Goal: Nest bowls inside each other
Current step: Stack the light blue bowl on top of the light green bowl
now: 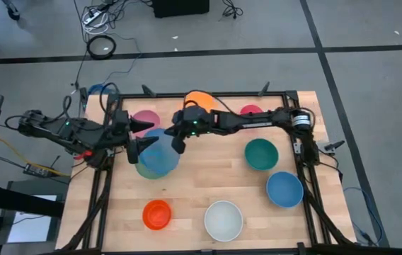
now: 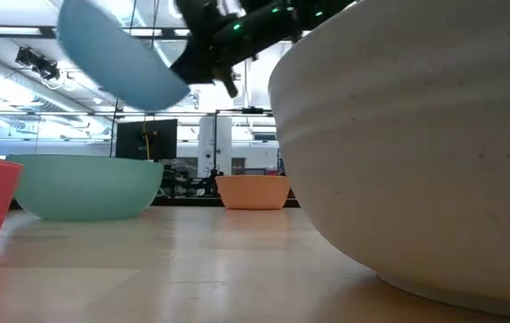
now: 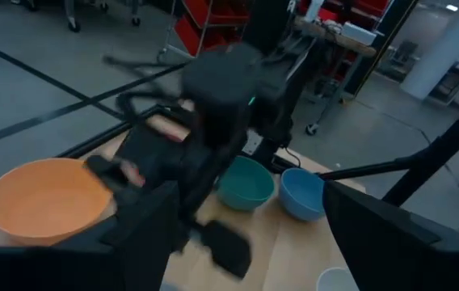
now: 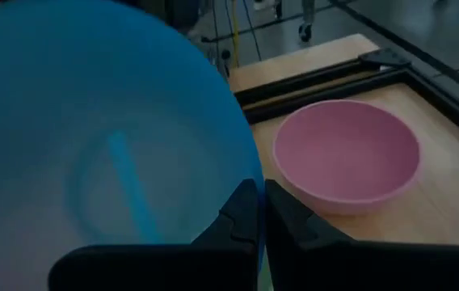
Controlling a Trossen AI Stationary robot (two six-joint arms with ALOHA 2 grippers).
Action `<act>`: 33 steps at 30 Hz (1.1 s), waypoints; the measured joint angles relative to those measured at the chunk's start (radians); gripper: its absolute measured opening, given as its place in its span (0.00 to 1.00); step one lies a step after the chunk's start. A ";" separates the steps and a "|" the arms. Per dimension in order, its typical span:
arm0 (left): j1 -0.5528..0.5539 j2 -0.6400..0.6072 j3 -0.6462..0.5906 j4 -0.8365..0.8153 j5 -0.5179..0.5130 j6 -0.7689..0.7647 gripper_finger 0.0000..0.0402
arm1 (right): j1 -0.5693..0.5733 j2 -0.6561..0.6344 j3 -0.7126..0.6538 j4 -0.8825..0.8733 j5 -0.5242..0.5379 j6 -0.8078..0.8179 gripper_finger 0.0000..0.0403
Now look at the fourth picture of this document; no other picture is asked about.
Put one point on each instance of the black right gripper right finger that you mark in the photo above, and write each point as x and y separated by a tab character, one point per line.
286	226

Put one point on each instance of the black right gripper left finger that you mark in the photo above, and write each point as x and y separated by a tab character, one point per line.
241	218

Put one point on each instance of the pink bowl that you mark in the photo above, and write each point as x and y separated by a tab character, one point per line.
346	153

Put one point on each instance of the blue bowl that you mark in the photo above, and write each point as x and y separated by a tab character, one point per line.
92	121

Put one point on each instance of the black caster wheel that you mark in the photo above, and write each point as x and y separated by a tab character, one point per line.
305	31

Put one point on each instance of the black floor tape line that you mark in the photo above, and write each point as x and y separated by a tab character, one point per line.
375	26

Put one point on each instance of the black aluminium table frame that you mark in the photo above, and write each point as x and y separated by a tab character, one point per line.
326	96

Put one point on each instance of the black corner bracket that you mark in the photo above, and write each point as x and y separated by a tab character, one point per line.
383	57

